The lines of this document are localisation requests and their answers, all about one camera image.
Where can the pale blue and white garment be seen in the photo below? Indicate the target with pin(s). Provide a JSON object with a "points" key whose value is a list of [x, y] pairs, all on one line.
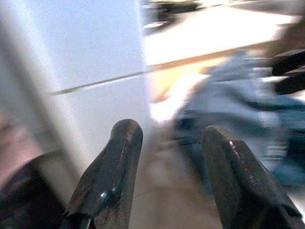
{"points": [[240, 107]]}

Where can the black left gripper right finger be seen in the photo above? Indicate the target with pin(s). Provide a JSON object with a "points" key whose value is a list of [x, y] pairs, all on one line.
{"points": [[240, 181]]}

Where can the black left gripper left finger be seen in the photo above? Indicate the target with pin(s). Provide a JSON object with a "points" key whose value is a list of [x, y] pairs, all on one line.
{"points": [[112, 171]]}

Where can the dark round object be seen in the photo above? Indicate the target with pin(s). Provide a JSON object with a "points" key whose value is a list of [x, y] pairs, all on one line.
{"points": [[26, 193]]}

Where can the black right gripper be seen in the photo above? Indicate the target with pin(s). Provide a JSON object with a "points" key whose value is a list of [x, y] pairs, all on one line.
{"points": [[289, 71]]}

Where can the white washing machine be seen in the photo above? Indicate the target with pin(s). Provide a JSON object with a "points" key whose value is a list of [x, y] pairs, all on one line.
{"points": [[78, 62]]}

